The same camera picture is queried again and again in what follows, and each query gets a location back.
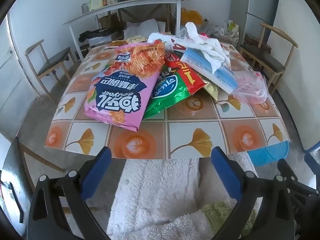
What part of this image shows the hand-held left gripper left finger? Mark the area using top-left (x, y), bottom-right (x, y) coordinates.
top-left (27, 146), bottom-right (112, 240)

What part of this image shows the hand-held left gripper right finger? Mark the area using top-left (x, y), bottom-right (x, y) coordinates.
top-left (211, 146), bottom-right (295, 240)

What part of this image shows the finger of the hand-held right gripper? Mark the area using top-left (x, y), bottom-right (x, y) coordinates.
top-left (277, 158), bottom-right (320, 203)
top-left (304, 151), bottom-right (320, 181)

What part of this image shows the pink snack bag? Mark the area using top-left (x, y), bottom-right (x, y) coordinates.
top-left (84, 42), bottom-right (167, 132)

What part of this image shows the green snack bag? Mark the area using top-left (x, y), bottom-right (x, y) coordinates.
top-left (142, 62), bottom-right (192, 119)

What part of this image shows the white and blue box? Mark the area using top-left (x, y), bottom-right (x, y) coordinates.
top-left (180, 48), bottom-right (238, 95)

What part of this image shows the white cloth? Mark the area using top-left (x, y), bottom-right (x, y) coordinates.
top-left (185, 22), bottom-right (232, 74)

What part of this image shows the pale green fluffy garment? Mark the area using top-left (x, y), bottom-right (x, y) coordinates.
top-left (200, 200), bottom-right (258, 240)

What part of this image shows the table with patterned tablecloth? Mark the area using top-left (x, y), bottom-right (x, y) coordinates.
top-left (44, 36), bottom-right (290, 160)

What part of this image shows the wooden chair with dark seat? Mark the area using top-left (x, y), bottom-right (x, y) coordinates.
top-left (239, 22), bottom-right (299, 95)
top-left (24, 39), bottom-right (79, 103)
top-left (0, 136), bottom-right (68, 225)

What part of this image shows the small gold packet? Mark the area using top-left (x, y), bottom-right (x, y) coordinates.
top-left (202, 79), bottom-right (219, 102)

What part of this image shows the pink plastic bag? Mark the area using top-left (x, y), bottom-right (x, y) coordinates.
top-left (232, 71), bottom-right (269, 105)

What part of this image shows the red snack bag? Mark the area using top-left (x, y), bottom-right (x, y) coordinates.
top-left (164, 50), bottom-right (207, 95)

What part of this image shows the white door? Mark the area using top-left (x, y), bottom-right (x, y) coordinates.
top-left (0, 17), bottom-right (40, 140)

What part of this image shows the orange packet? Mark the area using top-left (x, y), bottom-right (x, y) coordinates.
top-left (104, 40), bottom-right (130, 49)

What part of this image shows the black bag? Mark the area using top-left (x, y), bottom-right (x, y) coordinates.
top-left (79, 29), bottom-right (124, 43)

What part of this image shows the yellow packet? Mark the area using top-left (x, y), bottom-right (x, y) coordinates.
top-left (125, 35), bottom-right (148, 44)

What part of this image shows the white and green bag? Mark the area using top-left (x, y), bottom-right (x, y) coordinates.
top-left (226, 20), bottom-right (239, 39)

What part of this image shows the clear plastic bag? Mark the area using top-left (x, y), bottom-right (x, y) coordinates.
top-left (200, 19), bottom-right (227, 39)

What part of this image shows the white red-printed plastic bag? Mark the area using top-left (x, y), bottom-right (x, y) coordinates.
top-left (147, 32), bottom-right (193, 53)

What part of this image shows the cardboard box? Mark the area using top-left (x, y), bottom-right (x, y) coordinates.
top-left (99, 12), bottom-right (120, 29)

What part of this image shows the yellow plastic bag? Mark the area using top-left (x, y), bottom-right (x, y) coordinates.
top-left (180, 7), bottom-right (203, 25)

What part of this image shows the white side table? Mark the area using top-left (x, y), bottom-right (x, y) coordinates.
top-left (62, 0), bottom-right (185, 63)

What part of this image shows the grey refrigerator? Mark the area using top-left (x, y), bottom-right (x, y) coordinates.
top-left (244, 0), bottom-right (280, 48)

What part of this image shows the green box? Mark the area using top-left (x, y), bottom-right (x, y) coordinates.
top-left (89, 0), bottom-right (104, 11)

